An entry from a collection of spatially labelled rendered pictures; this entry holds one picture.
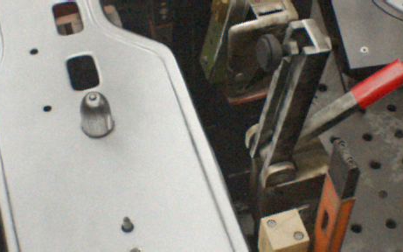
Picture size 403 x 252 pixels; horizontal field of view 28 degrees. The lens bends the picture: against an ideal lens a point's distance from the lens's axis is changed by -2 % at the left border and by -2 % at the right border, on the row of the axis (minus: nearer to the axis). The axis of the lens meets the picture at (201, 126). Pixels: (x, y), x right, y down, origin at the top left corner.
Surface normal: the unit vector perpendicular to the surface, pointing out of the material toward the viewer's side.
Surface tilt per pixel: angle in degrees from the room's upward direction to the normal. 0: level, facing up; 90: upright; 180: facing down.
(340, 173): 90
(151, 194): 0
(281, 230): 0
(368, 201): 0
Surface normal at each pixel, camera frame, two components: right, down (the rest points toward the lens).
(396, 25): -0.08, -0.55
